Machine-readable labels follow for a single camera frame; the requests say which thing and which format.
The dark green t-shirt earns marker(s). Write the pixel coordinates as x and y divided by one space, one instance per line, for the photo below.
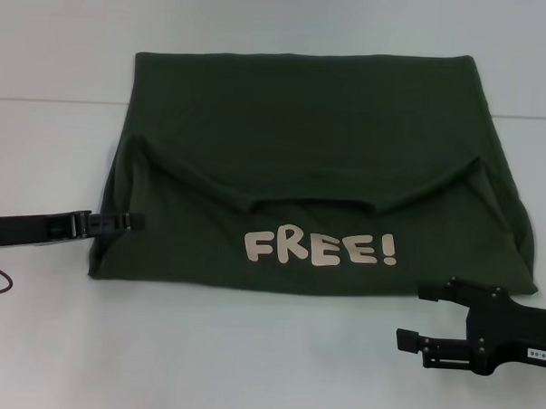
303 124

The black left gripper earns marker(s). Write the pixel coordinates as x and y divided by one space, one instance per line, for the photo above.
27 227

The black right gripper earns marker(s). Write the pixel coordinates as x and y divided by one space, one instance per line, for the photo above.
516 333

